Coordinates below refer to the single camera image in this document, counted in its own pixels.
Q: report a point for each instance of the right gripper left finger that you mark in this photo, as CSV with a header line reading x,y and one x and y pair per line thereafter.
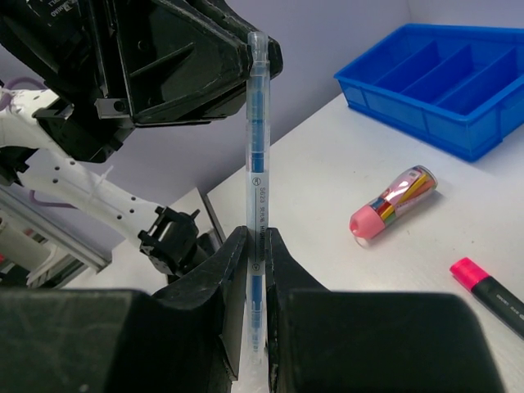
x,y
186,337

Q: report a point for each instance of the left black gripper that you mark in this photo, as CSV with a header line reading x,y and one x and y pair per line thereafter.
x,y
113,64

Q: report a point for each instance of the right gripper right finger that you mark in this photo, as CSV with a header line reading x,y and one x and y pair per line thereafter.
x,y
338,341

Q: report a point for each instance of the blue thin pen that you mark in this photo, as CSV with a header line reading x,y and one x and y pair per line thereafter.
x,y
257,187

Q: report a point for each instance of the pink crayon tube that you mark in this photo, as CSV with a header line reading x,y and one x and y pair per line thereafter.
x,y
407,191

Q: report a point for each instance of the pink black highlighter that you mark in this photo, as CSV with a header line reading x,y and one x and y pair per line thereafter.
x,y
499,300

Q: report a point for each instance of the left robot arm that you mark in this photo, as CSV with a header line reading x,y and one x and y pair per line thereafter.
x,y
31,159

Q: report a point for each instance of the blue compartment tray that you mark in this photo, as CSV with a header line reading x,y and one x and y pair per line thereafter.
x,y
458,88

